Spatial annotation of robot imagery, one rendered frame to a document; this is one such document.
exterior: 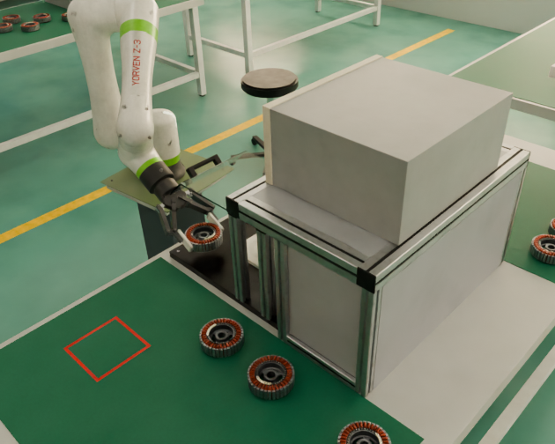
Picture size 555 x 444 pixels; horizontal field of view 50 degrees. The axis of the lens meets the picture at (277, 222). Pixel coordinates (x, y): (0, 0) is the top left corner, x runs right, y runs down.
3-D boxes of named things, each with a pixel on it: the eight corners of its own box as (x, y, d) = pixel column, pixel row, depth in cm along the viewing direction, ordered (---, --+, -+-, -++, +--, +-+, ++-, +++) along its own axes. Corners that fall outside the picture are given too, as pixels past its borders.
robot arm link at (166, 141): (141, 151, 226) (132, 105, 215) (182, 150, 226) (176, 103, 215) (136, 169, 215) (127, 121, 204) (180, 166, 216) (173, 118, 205)
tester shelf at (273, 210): (226, 211, 145) (225, 196, 142) (389, 119, 184) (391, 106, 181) (373, 294, 119) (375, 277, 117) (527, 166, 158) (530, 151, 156)
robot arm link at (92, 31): (100, 139, 222) (67, -9, 191) (144, 136, 223) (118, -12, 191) (94, 157, 212) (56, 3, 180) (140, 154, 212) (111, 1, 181)
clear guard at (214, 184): (169, 195, 164) (166, 175, 161) (233, 162, 178) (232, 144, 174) (252, 242, 145) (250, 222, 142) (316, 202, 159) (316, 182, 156)
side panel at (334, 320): (277, 338, 154) (274, 238, 135) (285, 331, 156) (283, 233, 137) (365, 398, 138) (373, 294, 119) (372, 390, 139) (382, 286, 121)
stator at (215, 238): (178, 242, 178) (176, 233, 176) (206, 225, 185) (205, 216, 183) (202, 258, 172) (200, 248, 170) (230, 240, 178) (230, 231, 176)
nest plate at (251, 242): (231, 252, 180) (230, 248, 180) (265, 230, 189) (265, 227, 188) (266, 273, 172) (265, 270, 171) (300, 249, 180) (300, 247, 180)
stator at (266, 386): (264, 357, 148) (263, 346, 146) (303, 375, 143) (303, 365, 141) (238, 388, 141) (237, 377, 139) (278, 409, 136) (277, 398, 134)
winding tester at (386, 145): (265, 182, 147) (262, 105, 135) (372, 123, 172) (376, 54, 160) (397, 247, 124) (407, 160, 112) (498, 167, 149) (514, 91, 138)
